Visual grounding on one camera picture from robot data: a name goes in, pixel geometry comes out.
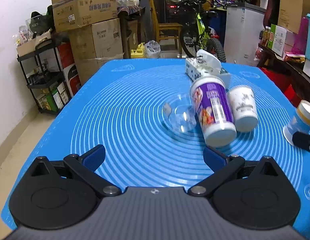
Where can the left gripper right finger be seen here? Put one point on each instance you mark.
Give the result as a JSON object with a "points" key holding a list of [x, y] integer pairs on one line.
{"points": [[225, 169]]}

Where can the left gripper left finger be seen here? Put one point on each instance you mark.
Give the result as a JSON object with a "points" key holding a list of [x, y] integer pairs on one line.
{"points": [[83, 168]]}

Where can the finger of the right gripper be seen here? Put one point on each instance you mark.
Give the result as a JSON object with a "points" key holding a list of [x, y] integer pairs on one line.
{"points": [[301, 140]]}

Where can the clear plastic cup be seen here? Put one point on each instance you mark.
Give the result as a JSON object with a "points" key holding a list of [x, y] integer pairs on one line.
{"points": [[179, 114]]}

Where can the blue yellow paper cup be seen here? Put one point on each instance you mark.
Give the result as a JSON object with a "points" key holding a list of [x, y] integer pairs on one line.
{"points": [[300, 122]]}

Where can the white printed paper cup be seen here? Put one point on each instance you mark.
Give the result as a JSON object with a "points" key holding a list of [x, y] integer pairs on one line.
{"points": [[243, 106]]}

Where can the purple white tall cup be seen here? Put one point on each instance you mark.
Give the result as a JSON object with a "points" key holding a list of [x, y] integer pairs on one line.
{"points": [[210, 101]]}

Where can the blue silicone baking mat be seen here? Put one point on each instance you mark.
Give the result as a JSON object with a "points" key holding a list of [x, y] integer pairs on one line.
{"points": [[120, 107]]}

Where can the dark wooden side table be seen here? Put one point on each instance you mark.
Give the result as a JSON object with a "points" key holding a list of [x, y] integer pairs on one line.
{"points": [[288, 77]]}

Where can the black metal shelf rack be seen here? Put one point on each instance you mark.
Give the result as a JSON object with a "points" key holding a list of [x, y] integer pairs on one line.
{"points": [[48, 88]]}

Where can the white tissue pack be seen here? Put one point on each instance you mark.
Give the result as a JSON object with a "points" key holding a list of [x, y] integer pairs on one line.
{"points": [[205, 64]]}

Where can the white green product box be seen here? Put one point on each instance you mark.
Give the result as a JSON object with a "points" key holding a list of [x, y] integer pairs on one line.
{"points": [[277, 39]]}

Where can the lower large cardboard box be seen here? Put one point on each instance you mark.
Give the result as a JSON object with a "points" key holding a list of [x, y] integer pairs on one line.
{"points": [[94, 45]]}

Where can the yellow jug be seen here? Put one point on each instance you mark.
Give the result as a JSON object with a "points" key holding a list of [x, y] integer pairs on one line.
{"points": [[138, 53]]}

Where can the white chest freezer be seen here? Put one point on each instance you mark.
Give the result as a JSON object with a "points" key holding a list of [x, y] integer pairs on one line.
{"points": [[243, 26]]}

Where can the black green bicycle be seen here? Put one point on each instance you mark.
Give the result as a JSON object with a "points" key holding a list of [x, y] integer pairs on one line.
{"points": [[196, 33]]}

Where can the tall right cardboard box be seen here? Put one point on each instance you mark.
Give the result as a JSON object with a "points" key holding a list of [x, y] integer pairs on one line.
{"points": [[291, 13]]}

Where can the wooden chair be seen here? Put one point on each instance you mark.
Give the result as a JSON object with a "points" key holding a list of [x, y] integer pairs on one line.
{"points": [[165, 31]]}

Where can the top open cardboard box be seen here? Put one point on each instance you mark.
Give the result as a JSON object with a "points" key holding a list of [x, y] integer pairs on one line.
{"points": [[74, 14]]}

